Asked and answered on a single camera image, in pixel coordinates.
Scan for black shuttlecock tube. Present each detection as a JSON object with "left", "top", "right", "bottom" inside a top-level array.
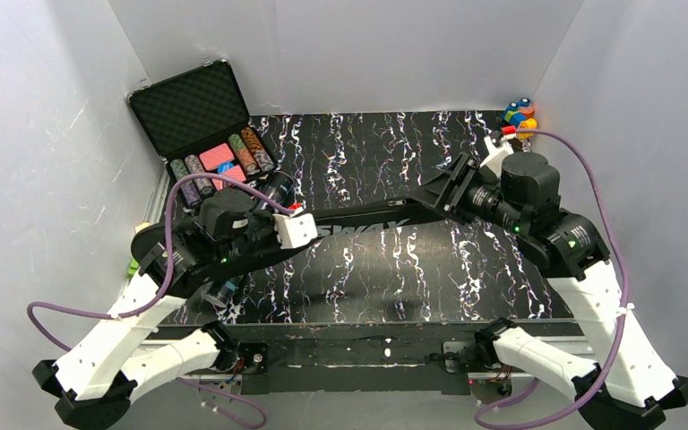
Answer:
[{"left": 201, "top": 171, "right": 295, "bottom": 309}]

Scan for black Crossway racket bag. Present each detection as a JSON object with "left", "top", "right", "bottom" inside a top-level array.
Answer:
[{"left": 130, "top": 198, "right": 458, "bottom": 298}]

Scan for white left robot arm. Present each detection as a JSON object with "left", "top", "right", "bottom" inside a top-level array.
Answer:
[{"left": 32, "top": 222, "right": 241, "bottom": 429}]

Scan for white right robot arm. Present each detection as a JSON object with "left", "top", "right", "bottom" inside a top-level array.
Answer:
[{"left": 411, "top": 152, "right": 688, "bottom": 429}]

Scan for blue dealer chip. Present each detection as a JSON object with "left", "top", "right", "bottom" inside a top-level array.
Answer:
[{"left": 217, "top": 162, "right": 235, "bottom": 174}]

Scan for pink playing card deck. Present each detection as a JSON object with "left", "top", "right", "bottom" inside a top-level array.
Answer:
[{"left": 199, "top": 143, "right": 236, "bottom": 171}]

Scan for colourful toy blocks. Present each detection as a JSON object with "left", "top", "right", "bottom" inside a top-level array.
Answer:
[{"left": 502, "top": 98, "right": 538, "bottom": 130}]

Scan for black poker chip case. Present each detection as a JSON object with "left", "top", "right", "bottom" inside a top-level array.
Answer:
[{"left": 127, "top": 59, "right": 280, "bottom": 185}]

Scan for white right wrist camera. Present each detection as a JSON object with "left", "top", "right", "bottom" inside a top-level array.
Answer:
[{"left": 480, "top": 125, "right": 516, "bottom": 178}]

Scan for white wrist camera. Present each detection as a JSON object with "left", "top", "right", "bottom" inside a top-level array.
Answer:
[
  {"left": 272, "top": 203, "right": 318, "bottom": 249},
  {"left": 480, "top": 125, "right": 516, "bottom": 178}
]

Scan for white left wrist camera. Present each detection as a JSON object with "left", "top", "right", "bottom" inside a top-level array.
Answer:
[{"left": 272, "top": 203, "right": 318, "bottom": 249}]

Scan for beige block on rail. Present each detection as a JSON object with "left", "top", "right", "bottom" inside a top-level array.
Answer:
[{"left": 134, "top": 222, "right": 150, "bottom": 233}]

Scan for green clip on rail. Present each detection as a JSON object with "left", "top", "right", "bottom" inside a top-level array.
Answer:
[{"left": 126, "top": 258, "right": 139, "bottom": 280}]

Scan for black mounting base plate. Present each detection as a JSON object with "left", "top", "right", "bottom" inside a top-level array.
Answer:
[{"left": 225, "top": 322, "right": 535, "bottom": 396}]

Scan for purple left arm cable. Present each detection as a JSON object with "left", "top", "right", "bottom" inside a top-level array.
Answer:
[{"left": 26, "top": 172, "right": 304, "bottom": 430}]

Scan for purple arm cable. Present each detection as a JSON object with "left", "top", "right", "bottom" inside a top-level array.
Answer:
[
  {"left": 26, "top": 172, "right": 304, "bottom": 430},
  {"left": 474, "top": 125, "right": 633, "bottom": 430}
]

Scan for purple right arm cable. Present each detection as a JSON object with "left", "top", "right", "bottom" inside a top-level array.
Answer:
[{"left": 474, "top": 125, "right": 633, "bottom": 430}]

